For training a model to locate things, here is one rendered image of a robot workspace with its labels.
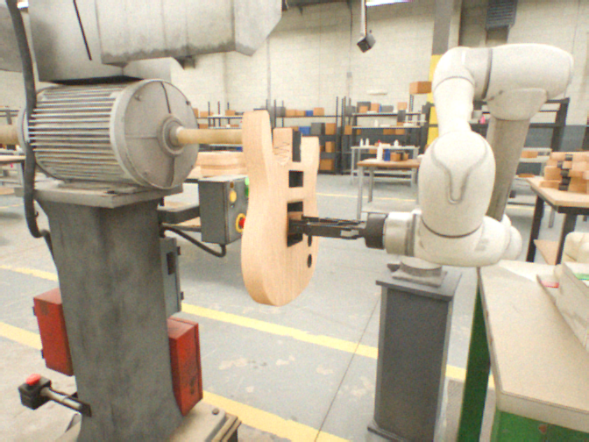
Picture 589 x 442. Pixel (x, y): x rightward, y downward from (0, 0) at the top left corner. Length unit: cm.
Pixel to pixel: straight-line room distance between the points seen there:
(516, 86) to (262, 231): 76
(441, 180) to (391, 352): 109
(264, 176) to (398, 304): 92
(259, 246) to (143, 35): 43
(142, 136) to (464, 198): 64
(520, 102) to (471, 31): 1084
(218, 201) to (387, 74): 1105
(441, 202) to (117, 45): 64
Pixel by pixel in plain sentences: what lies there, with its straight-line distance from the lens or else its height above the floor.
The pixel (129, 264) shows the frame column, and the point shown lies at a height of 91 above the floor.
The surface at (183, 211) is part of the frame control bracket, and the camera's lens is 110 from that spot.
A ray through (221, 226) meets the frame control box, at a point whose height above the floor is 98.
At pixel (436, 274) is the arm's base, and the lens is 149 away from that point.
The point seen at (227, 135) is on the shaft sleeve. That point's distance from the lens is 81.
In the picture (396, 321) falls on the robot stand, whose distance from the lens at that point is 151.
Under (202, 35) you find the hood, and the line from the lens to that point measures 68.
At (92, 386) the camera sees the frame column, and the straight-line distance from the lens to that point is 129.
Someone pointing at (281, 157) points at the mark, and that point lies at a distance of 80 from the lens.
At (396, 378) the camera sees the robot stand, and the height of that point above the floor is 29.
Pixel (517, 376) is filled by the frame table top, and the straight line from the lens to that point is 63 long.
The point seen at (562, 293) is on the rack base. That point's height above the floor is 97.
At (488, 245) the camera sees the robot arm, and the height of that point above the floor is 106.
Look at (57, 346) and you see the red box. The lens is 132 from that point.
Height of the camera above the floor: 126
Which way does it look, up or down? 14 degrees down
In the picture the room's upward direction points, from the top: straight up
